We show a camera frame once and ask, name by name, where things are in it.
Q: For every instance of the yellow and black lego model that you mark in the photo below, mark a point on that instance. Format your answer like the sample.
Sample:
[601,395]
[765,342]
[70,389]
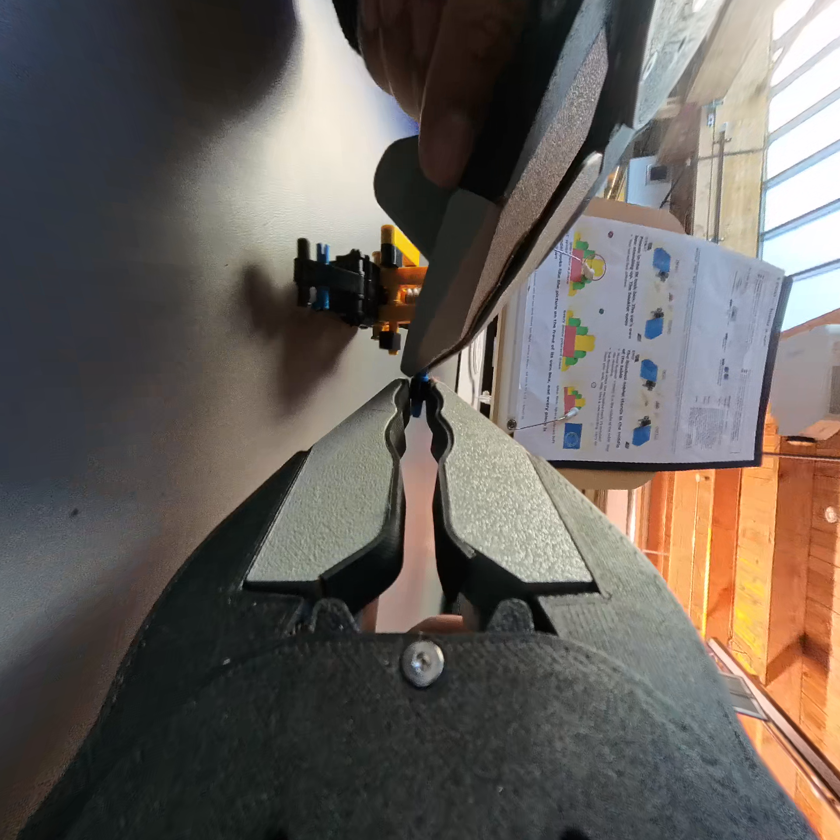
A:
[394,298]

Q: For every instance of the person's left hand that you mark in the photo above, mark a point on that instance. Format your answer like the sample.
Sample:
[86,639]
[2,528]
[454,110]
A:
[446,79]

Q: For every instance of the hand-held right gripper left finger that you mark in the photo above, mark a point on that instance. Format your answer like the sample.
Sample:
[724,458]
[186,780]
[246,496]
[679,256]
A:
[328,512]

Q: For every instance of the printed instruction sheet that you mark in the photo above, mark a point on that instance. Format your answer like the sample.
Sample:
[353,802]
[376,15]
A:
[656,354]

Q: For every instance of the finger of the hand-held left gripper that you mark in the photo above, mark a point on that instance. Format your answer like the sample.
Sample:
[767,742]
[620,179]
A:
[459,275]
[525,262]

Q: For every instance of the window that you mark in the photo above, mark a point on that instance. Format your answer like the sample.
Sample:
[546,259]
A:
[804,131]

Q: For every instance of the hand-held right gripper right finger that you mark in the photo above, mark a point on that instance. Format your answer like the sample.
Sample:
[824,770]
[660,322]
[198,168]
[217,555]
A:
[512,512]

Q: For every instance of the small blue lego pin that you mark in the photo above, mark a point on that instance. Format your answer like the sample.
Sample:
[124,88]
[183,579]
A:
[418,382]

